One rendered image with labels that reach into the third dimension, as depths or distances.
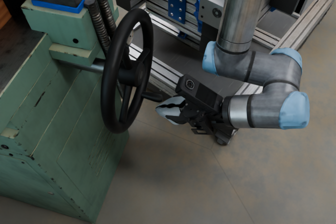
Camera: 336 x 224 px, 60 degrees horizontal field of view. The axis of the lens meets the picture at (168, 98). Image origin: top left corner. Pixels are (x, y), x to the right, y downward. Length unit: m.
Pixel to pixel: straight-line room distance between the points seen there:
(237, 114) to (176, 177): 0.82
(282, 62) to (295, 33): 1.09
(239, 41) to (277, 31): 1.15
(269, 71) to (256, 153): 0.89
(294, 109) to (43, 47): 0.53
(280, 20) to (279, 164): 0.82
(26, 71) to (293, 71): 0.55
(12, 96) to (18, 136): 0.09
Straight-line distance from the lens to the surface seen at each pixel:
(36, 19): 0.67
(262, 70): 0.67
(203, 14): 0.98
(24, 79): 0.65
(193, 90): 0.64
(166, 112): 0.73
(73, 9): 0.61
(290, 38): 1.73
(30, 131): 0.71
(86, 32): 0.63
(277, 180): 1.50
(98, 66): 0.69
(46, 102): 0.73
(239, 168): 1.47
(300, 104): 0.61
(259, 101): 0.63
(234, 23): 0.61
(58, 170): 0.89
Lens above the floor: 1.33
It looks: 55 degrees down
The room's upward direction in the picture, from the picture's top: straight up
